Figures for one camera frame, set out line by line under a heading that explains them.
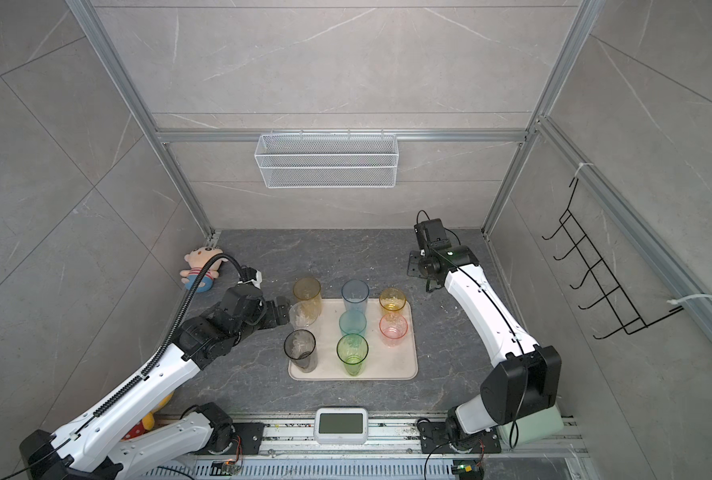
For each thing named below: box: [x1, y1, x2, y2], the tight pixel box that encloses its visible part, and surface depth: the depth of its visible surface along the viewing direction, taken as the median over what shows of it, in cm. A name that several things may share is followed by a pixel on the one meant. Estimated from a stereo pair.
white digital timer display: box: [314, 407, 369, 445], surface depth 74 cm
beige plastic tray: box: [288, 298, 419, 381], surface depth 88 cm
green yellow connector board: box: [451, 459, 484, 480], surface depth 72 cm
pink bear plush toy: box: [180, 246, 228, 293], surface depth 103 cm
